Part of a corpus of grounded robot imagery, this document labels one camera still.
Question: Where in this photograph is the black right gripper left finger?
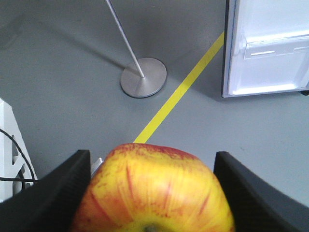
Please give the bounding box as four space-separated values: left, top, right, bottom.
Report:
0 150 91 232

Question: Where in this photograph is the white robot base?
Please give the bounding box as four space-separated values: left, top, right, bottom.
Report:
0 100 37 202

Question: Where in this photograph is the red yellow apple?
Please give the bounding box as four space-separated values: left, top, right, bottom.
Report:
70 143 236 232

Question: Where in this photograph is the fridge door with bins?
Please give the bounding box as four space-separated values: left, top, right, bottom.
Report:
222 0 309 98

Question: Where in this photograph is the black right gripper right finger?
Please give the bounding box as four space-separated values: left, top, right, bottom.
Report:
214 151 309 232

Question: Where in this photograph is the silver floor stand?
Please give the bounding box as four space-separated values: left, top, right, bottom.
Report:
105 0 167 98

